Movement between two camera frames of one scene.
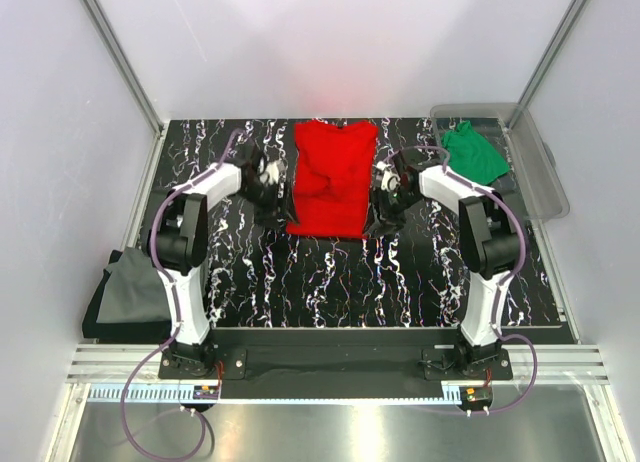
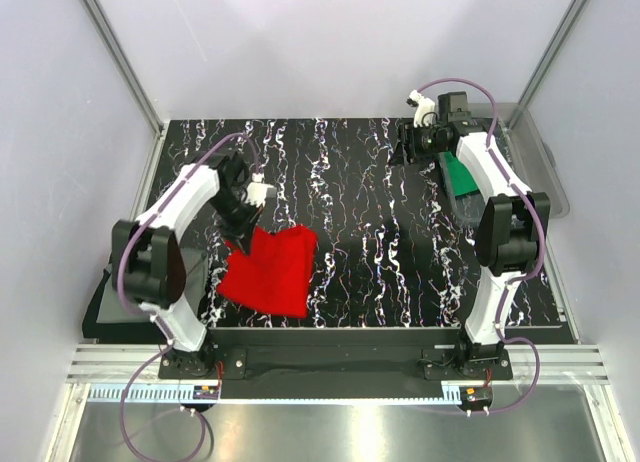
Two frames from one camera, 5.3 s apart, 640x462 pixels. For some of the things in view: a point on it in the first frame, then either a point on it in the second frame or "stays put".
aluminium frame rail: x=573 y=366 stays put
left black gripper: x=278 y=207 to x=242 y=231
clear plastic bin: x=532 y=178 stays put
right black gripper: x=387 y=222 to x=407 y=136
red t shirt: x=334 y=177 to x=275 y=276
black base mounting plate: x=335 y=364 stays put
